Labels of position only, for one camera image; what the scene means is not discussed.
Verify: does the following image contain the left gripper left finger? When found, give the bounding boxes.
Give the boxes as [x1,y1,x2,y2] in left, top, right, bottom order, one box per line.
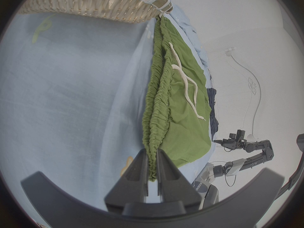
[104,149,149,211]

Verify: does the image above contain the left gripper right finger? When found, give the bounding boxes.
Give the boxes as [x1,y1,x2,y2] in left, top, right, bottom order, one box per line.
[157,149,202,211]

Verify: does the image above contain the green shorts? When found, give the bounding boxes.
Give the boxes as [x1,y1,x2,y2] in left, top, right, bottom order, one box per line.
[142,16,212,182]

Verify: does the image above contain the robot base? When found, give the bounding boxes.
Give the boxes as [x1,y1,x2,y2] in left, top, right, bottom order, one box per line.
[191,162,220,209]

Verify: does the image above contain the dark blue garment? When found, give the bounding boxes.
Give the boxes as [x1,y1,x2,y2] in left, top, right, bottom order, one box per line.
[206,88,219,136]

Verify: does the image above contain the bed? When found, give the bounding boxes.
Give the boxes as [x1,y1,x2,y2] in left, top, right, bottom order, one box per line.
[0,4,288,225]

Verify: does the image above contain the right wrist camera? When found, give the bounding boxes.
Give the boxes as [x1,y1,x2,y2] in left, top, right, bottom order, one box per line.
[229,129,247,141]

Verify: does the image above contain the black cable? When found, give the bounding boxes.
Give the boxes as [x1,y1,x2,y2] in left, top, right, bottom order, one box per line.
[224,174,237,187]

